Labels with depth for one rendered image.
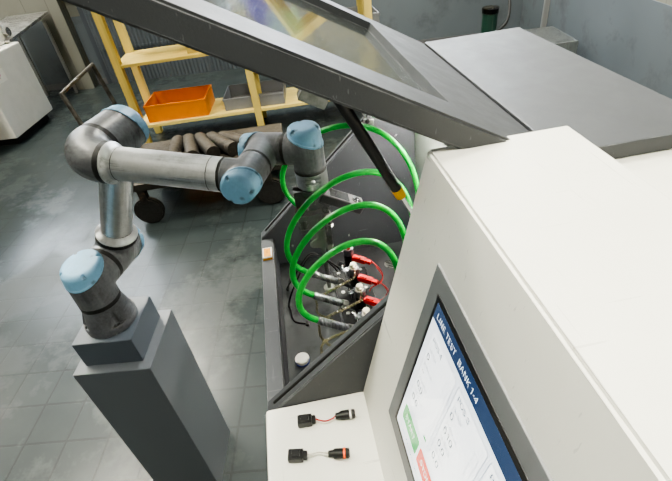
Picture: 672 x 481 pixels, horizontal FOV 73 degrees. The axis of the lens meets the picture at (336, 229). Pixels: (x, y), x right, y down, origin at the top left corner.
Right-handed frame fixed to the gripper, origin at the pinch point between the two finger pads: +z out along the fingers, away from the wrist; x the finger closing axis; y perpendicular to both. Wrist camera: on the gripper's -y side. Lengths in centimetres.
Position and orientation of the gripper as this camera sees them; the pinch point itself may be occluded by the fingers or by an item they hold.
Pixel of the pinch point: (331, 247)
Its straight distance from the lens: 120.1
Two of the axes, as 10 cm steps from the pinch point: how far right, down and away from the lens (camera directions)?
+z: 1.1, 7.9, 6.0
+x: 1.5, 5.8, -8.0
